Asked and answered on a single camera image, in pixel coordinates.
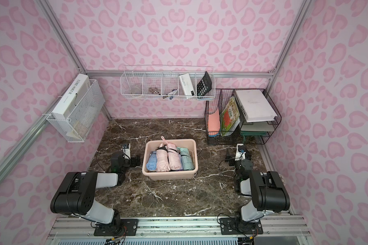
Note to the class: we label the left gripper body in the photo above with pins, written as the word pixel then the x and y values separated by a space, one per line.
pixel 132 160

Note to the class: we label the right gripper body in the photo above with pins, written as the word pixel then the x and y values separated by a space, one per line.
pixel 233 157

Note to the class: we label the light blue umbrella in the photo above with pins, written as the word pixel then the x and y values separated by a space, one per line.
pixel 152 162

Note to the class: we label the pink plastic storage box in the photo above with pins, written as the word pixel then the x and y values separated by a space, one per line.
pixel 190 144

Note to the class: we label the pink umbrella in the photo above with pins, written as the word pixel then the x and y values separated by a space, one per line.
pixel 174 157
pixel 162 164

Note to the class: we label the mint green umbrella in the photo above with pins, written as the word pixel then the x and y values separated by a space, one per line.
pixel 186 159

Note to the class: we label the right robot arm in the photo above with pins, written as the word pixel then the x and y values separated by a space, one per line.
pixel 266 190

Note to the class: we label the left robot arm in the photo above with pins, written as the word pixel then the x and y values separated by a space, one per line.
pixel 76 194

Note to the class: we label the white long box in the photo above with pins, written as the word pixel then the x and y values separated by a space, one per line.
pixel 72 97

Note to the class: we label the green tray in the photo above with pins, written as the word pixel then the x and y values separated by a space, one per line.
pixel 256 133

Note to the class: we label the green red book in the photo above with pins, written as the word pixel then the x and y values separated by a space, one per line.
pixel 230 118

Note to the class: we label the pink folder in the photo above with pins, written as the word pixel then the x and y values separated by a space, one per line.
pixel 214 124

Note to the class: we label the white paper stack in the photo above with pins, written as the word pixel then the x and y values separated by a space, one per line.
pixel 254 105

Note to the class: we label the black calculator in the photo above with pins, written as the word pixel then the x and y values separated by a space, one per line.
pixel 204 86

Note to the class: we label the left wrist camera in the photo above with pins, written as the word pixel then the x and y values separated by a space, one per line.
pixel 127 150

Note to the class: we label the black wire file rack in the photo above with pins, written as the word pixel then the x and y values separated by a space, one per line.
pixel 220 102

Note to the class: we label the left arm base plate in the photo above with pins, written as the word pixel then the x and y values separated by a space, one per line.
pixel 127 226

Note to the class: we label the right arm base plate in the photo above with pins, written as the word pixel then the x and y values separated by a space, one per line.
pixel 230 226

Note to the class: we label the white wire side basket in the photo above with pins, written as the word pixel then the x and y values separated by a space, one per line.
pixel 77 126

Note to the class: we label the white wire wall basket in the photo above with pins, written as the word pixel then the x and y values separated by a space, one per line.
pixel 162 82

